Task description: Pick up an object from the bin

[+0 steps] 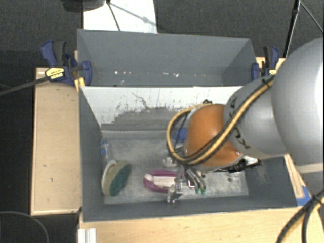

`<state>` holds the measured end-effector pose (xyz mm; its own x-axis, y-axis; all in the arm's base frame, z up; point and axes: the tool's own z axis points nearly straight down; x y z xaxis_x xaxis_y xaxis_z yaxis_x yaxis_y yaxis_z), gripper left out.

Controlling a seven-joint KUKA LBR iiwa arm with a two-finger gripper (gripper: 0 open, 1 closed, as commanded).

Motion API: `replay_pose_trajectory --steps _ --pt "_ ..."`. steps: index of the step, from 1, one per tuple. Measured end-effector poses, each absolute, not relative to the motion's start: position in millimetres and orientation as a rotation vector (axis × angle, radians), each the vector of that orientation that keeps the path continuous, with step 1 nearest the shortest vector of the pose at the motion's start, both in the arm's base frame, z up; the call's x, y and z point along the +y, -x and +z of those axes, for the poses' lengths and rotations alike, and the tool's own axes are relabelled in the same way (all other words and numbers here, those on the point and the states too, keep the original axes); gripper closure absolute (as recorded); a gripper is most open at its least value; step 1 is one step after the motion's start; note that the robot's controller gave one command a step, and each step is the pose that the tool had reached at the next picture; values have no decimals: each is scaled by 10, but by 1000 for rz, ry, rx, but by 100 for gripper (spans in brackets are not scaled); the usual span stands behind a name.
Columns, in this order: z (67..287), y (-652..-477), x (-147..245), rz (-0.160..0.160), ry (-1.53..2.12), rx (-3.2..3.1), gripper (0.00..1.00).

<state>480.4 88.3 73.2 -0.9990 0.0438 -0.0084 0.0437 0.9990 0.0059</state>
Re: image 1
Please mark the small white round thing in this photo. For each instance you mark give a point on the small white round thing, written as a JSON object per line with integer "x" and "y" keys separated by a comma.
{"x": 168, "y": 161}

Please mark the grey metal bin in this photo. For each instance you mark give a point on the grey metal bin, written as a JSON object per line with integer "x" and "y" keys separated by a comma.
{"x": 141, "y": 59}

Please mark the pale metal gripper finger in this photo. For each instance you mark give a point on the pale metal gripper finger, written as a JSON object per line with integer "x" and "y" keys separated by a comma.
{"x": 178, "y": 188}
{"x": 171, "y": 197}

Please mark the clear plastic bottle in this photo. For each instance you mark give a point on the clear plastic bottle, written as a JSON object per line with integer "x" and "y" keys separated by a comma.
{"x": 105, "y": 149}

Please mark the pale wood flat board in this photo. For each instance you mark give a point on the pale wood flat board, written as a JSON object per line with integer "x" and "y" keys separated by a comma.
{"x": 57, "y": 140}

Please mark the black cylinder on white bracket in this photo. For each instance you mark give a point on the black cylinder on white bracket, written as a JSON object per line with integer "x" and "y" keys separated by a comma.
{"x": 239, "y": 166}

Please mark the small blue thing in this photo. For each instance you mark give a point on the small blue thing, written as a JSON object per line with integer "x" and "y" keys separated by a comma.
{"x": 180, "y": 135}

